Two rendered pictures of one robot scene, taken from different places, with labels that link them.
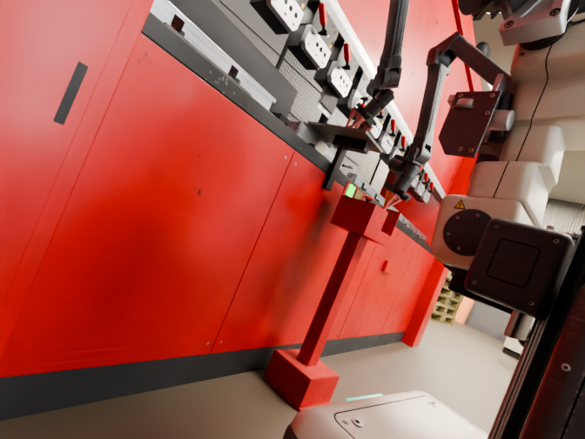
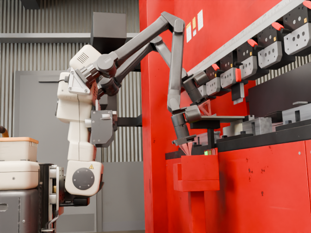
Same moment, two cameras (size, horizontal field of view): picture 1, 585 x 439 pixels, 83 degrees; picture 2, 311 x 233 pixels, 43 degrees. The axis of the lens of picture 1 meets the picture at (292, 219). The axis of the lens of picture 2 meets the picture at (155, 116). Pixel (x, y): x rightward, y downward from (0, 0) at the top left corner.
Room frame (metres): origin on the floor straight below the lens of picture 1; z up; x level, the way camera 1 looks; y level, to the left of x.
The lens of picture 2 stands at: (2.28, -1.75, 0.74)
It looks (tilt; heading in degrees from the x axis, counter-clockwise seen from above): 8 degrees up; 129
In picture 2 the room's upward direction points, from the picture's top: 2 degrees counter-clockwise
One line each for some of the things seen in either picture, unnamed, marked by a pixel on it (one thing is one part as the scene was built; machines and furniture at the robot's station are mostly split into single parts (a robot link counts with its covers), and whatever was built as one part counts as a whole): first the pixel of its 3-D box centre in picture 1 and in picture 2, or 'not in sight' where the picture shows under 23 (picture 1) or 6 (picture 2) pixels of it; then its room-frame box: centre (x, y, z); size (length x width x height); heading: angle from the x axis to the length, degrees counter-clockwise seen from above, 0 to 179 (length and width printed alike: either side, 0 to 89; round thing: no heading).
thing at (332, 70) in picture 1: (337, 70); (233, 70); (1.37, 0.07, 1.26); 0.15 x 0.09 x 0.17; 144
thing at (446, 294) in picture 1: (427, 288); not in sight; (6.29, -2.86, 0.47); 1.33 x 0.91 x 0.95; 134
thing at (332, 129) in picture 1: (345, 137); (212, 119); (1.30, -0.07, 1.00); 0.26 x 0.18 x 0.01; 54
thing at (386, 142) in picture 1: (383, 135); (304, 29); (1.85, -0.29, 1.26); 0.15 x 0.09 x 0.17; 144
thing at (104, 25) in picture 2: not in sight; (107, 75); (0.09, 0.41, 1.52); 0.51 x 0.25 x 0.85; 140
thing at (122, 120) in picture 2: not in sight; (133, 119); (0.18, 0.60, 1.18); 0.40 x 0.24 x 0.07; 144
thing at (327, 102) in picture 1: (327, 102); (237, 94); (1.39, 0.05, 1.13); 0.10 x 0.02 x 0.10; 144
